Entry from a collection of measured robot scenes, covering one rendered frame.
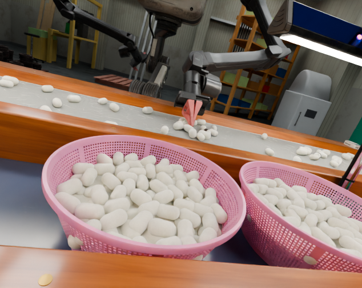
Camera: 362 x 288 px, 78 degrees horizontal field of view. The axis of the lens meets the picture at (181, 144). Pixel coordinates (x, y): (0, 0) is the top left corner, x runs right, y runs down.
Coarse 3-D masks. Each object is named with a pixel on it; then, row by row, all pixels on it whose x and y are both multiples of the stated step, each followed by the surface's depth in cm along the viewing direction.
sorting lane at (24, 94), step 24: (0, 96) 52; (24, 96) 56; (48, 96) 61; (96, 120) 54; (120, 120) 58; (144, 120) 64; (168, 120) 71; (216, 144) 61; (240, 144) 67; (264, 144) 75; (288, 144) 85; (336, 168) 70
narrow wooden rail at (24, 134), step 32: (0, 128) 39; (32, 128) 40; (64, 128) 41; (96, 128) 42; (128, 128) 47; (32, 160) 42; (160, 160) 46; (224, 160) 48; (256, 160) 49; (288, 160) 56; (352, 192) 56
